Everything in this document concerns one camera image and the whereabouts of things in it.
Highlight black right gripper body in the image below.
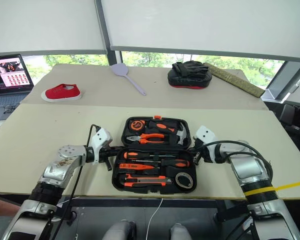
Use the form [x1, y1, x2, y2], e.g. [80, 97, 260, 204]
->
[189, 143, 206, 166]

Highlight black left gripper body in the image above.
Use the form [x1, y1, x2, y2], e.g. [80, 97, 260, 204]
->
[99, 148, 114, 173]

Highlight flathead screwdriver black orange handle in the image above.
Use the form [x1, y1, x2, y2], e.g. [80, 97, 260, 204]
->
[123, 150, 176, 161]

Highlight orange voltage tester pen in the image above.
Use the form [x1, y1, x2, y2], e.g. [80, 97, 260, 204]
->
[118, 162, 156, 171]

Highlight phillips screwdriver black orange handle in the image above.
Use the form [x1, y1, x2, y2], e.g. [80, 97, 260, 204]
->
[134, 158, 191, 169]

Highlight black electrical tape roll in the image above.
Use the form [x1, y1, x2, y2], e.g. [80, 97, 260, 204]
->
[174, 171, 193, 189]

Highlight orange black utility knife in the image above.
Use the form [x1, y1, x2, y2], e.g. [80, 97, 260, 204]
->
[118, 173, 174, 188]

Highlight black tool case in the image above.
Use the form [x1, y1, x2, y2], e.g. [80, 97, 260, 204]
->
[111, 115, 198, 196]

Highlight black orange tape measure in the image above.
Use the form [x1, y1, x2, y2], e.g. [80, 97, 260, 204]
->
[129, 119, 147, 132]

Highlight black red boxing pad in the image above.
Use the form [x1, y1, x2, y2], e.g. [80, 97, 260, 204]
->
[167, 60, 214, 90]

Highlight grey rounded robot knee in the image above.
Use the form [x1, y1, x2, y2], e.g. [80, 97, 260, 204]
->
[102, 219, 138, 240]
[170, 223, 191, 240]

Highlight red slip-on shoe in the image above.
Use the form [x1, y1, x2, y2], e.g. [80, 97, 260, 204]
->
[40, 83, 83, 103]

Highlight olive brown rolled mat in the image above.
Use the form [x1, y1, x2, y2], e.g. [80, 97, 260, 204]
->
[203, 62, 266, 99]

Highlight lilac silicone spatula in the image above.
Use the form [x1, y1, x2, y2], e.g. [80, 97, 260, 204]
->
[110, 62, 147, 97]

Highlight yellow tape strip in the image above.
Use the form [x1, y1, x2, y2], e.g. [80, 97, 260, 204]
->
[243, 179, 300, 197]

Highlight black office chair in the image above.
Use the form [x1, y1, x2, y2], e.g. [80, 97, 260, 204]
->
[279, 103, 300, 131]

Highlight bystander bare leg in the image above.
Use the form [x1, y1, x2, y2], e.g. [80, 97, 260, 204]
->
[0, 196, 21, 216]

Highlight grey open laptop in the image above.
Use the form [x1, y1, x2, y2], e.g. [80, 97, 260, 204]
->
[0, 53, 35, 122]

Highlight wide white roller blind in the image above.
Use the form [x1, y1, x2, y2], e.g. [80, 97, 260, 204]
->
[100, 0, 300, 63]

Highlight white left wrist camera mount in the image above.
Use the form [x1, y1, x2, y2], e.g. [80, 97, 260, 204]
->
[90, 127, 114, 164]

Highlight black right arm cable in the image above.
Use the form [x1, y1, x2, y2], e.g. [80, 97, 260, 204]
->
[196, 140, 275, 186]

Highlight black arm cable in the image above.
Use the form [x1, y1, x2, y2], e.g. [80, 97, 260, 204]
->
[66, 123, 102, 226]
[196, 140, 275, 186]

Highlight orange handled pliers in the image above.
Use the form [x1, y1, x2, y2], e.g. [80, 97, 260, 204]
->
[125, 132, 166, 145]

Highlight claw hammer orange black handle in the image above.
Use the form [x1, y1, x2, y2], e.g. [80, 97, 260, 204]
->
[145, 120, 190, 146]

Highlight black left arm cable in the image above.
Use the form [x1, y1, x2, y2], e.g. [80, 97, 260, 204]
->
[66, 123, 102, 226]

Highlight thin white cable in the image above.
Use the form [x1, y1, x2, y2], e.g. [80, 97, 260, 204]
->
[55, 195, 81, 208]

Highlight white cable under table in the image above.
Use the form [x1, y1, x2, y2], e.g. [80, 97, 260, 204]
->
[147, 197, 164, 240]

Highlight grey window frame post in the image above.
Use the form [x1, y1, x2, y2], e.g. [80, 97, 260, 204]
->
[94, 0, 124, 67]

